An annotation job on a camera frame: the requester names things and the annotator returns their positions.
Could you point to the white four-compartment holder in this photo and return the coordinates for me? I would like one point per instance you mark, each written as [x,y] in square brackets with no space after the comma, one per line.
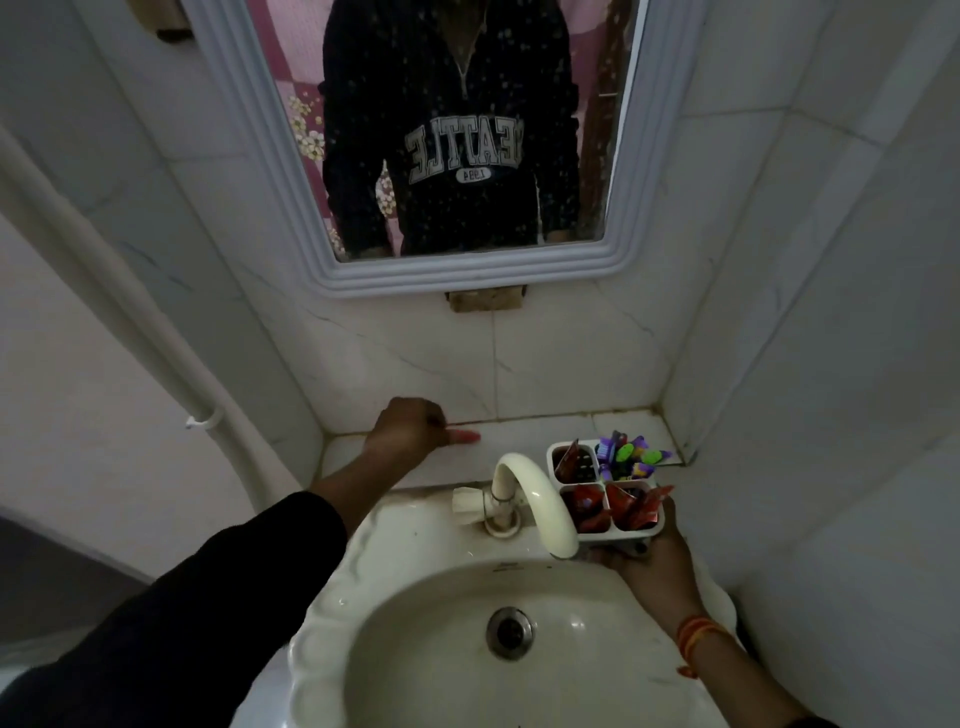
[600,534]

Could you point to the dark red sachet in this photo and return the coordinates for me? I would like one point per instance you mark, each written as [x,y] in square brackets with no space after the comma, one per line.
[568,461]

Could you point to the orange red wrist thread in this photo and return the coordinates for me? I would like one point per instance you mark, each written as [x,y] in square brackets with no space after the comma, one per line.
[697,637]

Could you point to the white ceramic wash basin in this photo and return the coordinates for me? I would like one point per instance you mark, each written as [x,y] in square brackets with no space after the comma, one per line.
[420,660]

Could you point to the person's left hand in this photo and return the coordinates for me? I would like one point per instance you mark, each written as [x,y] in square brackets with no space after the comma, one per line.
[405,435]

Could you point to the metal sink drain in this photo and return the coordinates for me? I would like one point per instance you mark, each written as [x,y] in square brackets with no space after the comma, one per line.
[510,633]

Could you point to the wooden mounting block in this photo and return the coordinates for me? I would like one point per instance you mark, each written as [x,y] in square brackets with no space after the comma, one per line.
[486,299]

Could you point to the white pipe clip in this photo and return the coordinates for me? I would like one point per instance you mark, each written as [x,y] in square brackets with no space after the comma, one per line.
[206,420]

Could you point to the white wall pipe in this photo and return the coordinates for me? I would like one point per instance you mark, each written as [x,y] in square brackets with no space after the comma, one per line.
[112,270]

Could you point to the person's right forearm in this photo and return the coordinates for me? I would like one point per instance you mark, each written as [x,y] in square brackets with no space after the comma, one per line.
[742,682]

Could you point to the person's right hand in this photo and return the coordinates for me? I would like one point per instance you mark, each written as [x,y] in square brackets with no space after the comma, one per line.
[664,577]

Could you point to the small pink red sachet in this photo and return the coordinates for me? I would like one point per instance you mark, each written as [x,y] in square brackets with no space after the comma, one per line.
[466,436]

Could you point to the cream plastic faucet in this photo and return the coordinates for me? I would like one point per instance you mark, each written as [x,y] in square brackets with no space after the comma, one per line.
[536,495]

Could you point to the white framed wall mirror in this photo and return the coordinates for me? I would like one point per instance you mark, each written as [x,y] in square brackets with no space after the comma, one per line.
[645,150]

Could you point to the bunch of colourful toothbrushes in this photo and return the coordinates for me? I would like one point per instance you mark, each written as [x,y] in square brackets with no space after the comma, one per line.
[628,455]

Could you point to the person's right thumb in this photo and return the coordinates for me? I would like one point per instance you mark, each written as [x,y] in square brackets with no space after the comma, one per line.
[670,519]

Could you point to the person's left forearm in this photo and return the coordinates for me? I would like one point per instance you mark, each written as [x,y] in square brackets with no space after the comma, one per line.
[225,600]

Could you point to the person's left fingers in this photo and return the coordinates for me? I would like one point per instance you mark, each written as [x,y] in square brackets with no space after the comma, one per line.
[441,431]

